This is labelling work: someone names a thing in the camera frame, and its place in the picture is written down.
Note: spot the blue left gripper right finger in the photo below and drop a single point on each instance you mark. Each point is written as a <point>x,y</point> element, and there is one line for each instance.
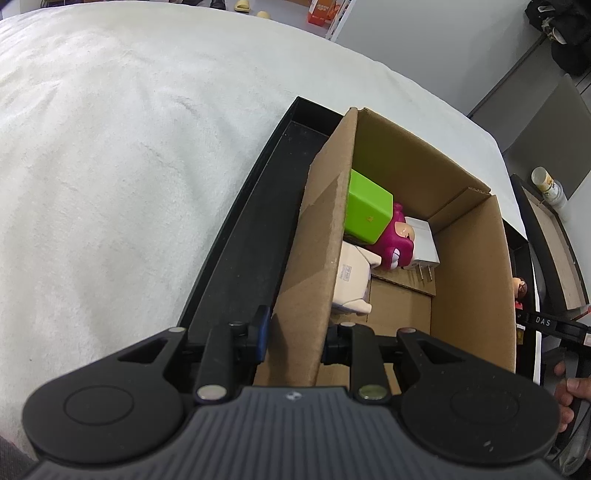
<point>331,352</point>

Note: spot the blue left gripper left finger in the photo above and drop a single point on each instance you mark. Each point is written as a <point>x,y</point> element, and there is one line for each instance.
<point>259,332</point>

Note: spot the brown haired girl figurine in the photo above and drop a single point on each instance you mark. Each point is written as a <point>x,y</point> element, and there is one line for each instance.
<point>520,289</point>

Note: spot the cream white toy figure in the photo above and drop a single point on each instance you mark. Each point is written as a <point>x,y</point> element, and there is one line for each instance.
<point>353,279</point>

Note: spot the brown cardboard box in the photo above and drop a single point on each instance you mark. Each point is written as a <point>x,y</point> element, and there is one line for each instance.
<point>441,266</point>

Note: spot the magenta dinosaur costume figurine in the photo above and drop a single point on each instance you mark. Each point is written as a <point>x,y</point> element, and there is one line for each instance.
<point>396,244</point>

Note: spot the white charger plug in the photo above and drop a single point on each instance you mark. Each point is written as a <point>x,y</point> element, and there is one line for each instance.
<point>425,255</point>

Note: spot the green cube toy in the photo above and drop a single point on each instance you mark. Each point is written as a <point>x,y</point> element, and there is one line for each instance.
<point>369,209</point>

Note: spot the person right hand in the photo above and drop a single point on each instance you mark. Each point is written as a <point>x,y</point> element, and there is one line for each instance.
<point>567,390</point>

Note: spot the black shallow tray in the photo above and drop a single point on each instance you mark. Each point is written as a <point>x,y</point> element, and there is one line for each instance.
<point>282,252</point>

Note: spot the black framed cork board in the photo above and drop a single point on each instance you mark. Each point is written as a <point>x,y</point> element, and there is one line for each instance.
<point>558,277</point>

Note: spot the stacked paper cups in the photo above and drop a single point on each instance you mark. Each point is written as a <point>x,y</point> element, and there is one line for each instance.
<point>551,190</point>

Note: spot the grey padded panel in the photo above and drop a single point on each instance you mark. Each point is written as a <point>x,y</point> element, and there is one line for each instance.
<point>557,138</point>

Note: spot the white bed blanket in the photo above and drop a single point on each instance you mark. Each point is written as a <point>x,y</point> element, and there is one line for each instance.
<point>127,129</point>

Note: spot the orange cardboard box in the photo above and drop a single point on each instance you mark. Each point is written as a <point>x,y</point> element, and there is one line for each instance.
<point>322,12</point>

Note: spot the yellow slipper left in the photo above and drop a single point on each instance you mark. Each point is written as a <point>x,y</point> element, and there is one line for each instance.
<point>242,6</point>

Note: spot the black hanging jacket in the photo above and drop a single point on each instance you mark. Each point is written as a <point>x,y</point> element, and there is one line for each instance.
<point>566,23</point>

